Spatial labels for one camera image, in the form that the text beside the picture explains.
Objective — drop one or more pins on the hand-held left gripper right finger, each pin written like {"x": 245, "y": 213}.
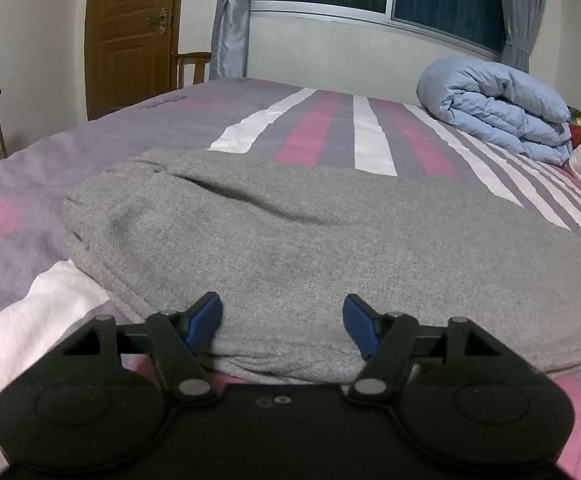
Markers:
{"x": 359, "y": 321}

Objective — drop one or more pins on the grey curtain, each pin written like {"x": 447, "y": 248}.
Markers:
{"x": 230, "y": 20}
{"x": 523, "y": 15}

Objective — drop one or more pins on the grey pants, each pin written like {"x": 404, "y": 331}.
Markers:
{"x": 290, "y": 240}

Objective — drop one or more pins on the light blue folded duvet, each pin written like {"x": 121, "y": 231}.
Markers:
{"x": 490, "y": 105}

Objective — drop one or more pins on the bed with striped sheet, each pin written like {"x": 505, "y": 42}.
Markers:
{"x": 320, "y": 122}

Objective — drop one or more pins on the brown wooden door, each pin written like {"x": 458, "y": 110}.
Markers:
{"x": 125, "y": 40}

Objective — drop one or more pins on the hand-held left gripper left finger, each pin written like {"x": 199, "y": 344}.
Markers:
{"x": 204, "y": 319}

